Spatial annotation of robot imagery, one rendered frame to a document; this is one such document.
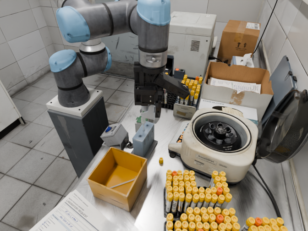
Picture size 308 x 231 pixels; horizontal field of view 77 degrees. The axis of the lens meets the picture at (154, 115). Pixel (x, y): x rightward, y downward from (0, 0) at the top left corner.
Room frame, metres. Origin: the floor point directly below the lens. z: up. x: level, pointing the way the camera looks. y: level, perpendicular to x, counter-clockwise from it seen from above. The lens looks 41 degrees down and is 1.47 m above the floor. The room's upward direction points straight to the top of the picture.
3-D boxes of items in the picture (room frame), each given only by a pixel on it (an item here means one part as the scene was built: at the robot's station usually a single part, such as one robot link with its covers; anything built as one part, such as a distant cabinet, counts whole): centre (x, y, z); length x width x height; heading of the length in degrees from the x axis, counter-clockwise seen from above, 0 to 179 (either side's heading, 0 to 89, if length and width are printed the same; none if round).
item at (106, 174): (0.33, 0.11, 0.93); 0.13 x 0.13 x 0.10; 67
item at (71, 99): (0.80, 0.40, 0.95); 0.15 x 0.15 x 0.10
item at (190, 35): (1.18, -0.20, 1.03); 0.31 x 0.27 x 0.30; 161
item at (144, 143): (0.50, 0.04, 0.92); 0.10 x 0.07 x 0.10; 156
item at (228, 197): (0.24, -0.19, 0.93); 0.02 x 0.02 x 0.11
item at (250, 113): (0.64, -0.31, 0.92); 0.24 x 0.12 x 0.10; 71
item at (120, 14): (0.56, 0.07, 1.34); 0.11 x 0.11 x 0.08; 36
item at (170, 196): (0.25, -0.04, 0.93); 0.02 x 0.02 x 0.11
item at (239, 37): (1.46, -0.63, 0.97); 0.31 x 0.23 x 0.18; 155
